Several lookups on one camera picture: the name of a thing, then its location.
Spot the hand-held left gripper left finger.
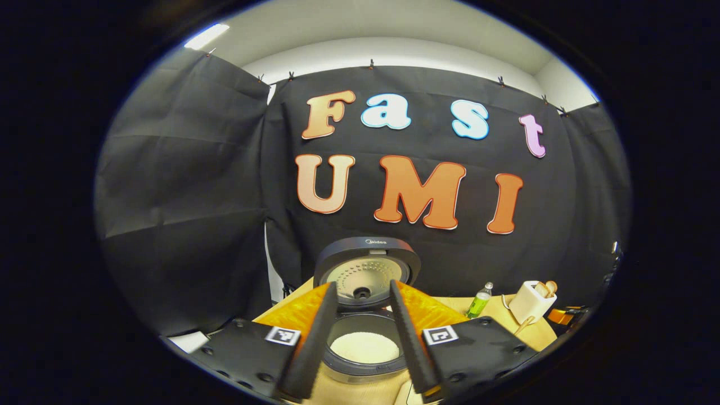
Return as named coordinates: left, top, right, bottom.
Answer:
left=187, top=281, right=339, bottom=402

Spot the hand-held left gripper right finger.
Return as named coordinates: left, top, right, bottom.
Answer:
left=389, top=280, right=541, bottom=403

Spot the white rice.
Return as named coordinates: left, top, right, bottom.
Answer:
left=330, top=332, right=400, bottom=364

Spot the black silver rice cooker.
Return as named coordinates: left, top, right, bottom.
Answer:
left=312, top=237, right=421, bottom=386

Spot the white toaster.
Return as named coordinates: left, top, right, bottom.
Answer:
left=508, top=281, right=557, bottom=325

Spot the green drink bottle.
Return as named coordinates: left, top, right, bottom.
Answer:
left=466, top=282, right=494, bottom=319

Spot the black backdrop cloth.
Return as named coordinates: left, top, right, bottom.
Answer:
left=94, top=48, right=632, bottom=338

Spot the row of black clips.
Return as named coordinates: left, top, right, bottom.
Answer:
left=205, top=48, right=600, bottom=117

